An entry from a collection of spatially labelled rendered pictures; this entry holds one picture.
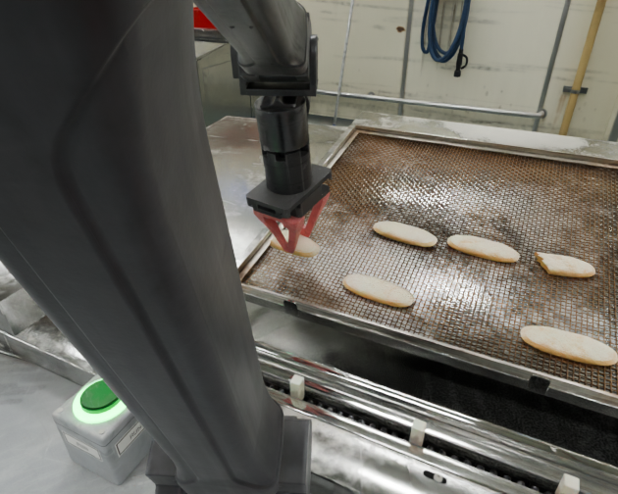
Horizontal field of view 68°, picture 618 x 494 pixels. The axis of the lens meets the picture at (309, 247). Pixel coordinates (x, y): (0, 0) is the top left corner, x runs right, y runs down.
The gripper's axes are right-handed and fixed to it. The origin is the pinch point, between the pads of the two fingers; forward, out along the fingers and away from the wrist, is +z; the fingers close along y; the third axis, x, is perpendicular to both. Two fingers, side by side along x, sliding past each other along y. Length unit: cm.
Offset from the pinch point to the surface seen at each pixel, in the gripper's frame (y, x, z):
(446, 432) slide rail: 11.8, 26.4, 7.8
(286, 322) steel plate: 4.8, 0.1, 12.6
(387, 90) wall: -323, -138, 118
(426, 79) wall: -330, -106, 107
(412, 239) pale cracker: -12.3, 11.9, 4.4
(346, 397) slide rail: 13.5, 15.3, 7.8
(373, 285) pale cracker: -0.8, 11.3, 4.2
